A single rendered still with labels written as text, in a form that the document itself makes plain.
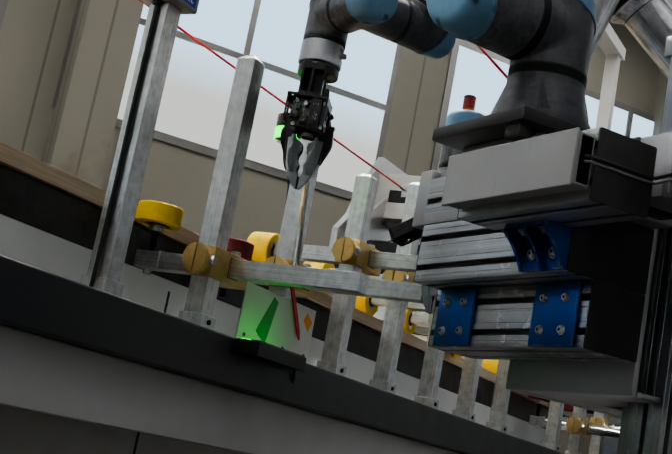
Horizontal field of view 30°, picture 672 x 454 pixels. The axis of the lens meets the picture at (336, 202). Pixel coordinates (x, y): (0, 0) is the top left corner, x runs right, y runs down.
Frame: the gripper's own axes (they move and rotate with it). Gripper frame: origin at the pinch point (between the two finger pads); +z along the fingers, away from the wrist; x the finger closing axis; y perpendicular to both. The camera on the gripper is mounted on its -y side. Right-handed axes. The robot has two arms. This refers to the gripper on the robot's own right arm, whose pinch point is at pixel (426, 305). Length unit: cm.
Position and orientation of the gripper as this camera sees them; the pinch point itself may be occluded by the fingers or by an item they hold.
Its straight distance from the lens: 220.1
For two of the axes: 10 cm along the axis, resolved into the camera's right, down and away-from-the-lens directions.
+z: -1.7, 9.6, -2.2
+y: 8.8, 0.6, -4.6
